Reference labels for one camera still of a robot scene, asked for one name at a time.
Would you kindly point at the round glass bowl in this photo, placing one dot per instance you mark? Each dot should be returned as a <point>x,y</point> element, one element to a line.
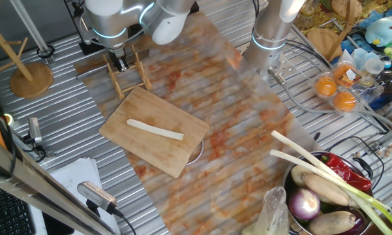
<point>389,81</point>

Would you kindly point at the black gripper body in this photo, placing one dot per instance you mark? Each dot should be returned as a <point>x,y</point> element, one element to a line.
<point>121,58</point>

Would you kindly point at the orange marble pattern mat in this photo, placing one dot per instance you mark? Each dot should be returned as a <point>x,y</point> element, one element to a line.
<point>235,169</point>

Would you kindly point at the orange fruit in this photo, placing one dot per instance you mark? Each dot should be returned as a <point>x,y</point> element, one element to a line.
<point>340,72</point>
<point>325,86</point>
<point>344,102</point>

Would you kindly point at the red pepper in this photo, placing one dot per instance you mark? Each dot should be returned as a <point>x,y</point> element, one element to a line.
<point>349,174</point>

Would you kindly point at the blue plush toy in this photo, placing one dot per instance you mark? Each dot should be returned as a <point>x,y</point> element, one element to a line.
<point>380,32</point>

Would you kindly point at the wooden mug tree stand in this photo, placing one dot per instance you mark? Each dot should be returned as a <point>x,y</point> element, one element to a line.
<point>323,40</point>

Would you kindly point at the silver depth camera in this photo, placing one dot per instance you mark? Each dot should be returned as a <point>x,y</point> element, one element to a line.
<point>35,129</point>
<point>96,195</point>

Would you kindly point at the glass jar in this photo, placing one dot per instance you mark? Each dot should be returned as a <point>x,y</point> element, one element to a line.
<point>306,9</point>

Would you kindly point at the purple onion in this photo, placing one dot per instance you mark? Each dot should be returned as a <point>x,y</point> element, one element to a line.
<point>303,204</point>

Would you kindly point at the pale potato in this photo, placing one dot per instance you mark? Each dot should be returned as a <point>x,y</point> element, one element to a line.
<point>298,174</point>

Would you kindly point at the tan yam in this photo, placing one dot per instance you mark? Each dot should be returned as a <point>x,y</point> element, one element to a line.
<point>332,223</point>
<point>326,189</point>

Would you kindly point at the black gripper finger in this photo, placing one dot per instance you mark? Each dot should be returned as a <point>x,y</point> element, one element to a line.
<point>121,68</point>

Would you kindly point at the white scallion stalk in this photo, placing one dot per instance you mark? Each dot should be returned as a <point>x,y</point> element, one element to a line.
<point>156,130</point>

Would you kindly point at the clear plastic container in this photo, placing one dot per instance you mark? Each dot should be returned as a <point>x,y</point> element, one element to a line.
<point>362,57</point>

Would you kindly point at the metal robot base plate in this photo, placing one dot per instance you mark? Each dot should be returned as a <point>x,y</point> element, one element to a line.
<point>285,65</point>

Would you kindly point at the green plastic toy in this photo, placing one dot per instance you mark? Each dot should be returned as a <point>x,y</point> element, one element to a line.
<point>391,53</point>

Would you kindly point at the round wooden disc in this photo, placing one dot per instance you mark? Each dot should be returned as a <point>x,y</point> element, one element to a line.
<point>31,81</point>

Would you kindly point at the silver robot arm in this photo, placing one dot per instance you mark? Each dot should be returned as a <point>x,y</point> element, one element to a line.
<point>107,23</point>

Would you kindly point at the long green scallion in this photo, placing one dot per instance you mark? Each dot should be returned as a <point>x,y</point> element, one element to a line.
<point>296,160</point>
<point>296,148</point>

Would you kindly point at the wooden peg rack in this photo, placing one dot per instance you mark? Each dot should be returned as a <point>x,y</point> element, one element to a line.
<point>115,86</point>

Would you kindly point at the purple eggplant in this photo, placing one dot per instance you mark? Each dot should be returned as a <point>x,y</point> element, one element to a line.
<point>358,225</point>

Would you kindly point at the silver stand pole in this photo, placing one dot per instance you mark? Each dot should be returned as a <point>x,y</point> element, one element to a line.
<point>29,29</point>

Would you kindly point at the wooden cutting board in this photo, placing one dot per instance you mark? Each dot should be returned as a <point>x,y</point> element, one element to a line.
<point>156,153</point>

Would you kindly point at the clear plastic fruit carton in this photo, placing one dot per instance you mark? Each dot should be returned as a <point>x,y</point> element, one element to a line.
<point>362,89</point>

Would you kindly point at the black keyboard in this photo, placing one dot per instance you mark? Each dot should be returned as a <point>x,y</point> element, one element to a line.
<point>6,215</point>

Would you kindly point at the black stand with rod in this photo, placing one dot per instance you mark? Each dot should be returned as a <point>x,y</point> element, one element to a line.
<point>86,49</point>

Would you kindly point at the aluminium frame beam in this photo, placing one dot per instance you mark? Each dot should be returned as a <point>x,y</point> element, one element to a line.
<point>36,192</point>

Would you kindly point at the clear plastic cup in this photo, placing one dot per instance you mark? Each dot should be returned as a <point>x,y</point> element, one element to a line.
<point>374,66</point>

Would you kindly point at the blue cloth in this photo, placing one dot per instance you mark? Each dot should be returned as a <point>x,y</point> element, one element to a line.
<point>349,45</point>

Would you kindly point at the clear plastic bag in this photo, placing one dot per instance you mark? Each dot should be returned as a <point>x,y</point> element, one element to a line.
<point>274,212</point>

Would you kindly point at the white paper stack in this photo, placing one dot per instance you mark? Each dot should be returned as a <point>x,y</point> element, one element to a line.
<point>75,173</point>

